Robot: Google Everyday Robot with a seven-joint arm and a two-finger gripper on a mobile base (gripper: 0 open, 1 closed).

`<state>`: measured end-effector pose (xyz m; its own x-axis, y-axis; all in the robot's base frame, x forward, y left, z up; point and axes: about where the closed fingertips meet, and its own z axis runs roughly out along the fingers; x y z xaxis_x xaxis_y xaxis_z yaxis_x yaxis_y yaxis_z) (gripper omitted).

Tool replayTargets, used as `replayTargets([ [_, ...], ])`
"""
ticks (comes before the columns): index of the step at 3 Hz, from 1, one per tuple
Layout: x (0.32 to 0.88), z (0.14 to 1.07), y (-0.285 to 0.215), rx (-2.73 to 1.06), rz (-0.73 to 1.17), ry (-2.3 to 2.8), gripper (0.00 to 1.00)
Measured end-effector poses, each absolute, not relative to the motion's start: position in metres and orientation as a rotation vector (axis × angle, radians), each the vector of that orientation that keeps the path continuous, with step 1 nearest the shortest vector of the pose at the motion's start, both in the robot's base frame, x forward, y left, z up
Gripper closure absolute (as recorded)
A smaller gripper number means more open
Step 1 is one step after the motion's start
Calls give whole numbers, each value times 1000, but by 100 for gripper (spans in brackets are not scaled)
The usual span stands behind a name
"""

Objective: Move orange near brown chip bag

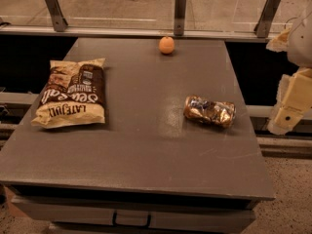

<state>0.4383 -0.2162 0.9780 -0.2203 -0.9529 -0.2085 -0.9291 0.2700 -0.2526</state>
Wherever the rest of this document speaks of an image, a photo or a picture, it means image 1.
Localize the grey drawer with handle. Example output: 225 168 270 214
12 196 255 234

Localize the metal rail bracket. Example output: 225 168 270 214
174 0 186 36
253 0 281 38
45 0 68 32

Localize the crumpled shiny foil bag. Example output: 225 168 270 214
183 96 236 128

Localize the right metal rail bracket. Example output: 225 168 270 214
253 0 281 38

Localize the orange fruit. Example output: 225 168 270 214
158 36 175 55

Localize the left metal rail bracket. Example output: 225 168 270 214
45 0 68 32

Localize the brown chip bag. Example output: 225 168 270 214
31 58 105 129

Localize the middle metal rail bracket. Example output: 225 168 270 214
174 0 186 36

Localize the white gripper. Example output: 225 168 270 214
266 2 312 135

